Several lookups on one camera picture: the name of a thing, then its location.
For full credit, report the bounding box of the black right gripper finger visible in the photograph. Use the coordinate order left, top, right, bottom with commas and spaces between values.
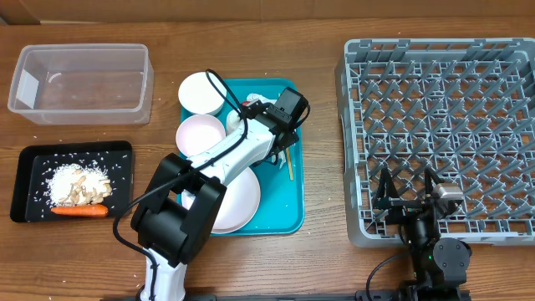
424, 167, 444, 196
375, 167, 395, 200

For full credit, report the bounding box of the pink small bowl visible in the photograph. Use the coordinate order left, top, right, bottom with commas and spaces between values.
176, 115, 226, 157

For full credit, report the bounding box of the white bowl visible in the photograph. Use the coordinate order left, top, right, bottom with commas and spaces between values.
177, 71, 227, 115

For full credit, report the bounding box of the orange carrot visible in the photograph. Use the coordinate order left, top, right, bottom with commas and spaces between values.
51, 204, 109, 217

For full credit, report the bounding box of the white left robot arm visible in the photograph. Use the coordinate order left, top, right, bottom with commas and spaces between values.
130, 88, 310, 300

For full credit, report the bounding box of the grey dishwasher rack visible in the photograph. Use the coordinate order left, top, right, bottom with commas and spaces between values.
335, 38, 534, 247

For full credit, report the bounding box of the black waste tray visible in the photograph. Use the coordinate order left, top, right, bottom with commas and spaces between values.
10, 140, 134, 222

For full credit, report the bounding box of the wooden chopstick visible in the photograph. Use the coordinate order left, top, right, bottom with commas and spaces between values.
277, 147, 294, 181

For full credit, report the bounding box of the crumpled white napkin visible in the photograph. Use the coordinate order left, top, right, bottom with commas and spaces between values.
246, 94, 281, 167

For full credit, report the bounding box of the white paper cup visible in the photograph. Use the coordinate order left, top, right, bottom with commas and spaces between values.
226, 110, 242, 135

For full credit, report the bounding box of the teal serving tray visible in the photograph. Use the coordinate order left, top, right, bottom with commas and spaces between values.
175, 78, 306, 238

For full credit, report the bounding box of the pink round plate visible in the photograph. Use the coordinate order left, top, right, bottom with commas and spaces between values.
181, 166, 262, 235

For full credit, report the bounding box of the rice and peanut pile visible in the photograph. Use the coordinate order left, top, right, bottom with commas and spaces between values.
31, 163, 115, 207

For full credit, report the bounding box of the clear plastic bin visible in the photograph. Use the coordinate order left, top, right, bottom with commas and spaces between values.
8, 43, 154, 125

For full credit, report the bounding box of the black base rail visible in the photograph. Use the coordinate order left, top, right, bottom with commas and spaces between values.
99, 289, 473, 301

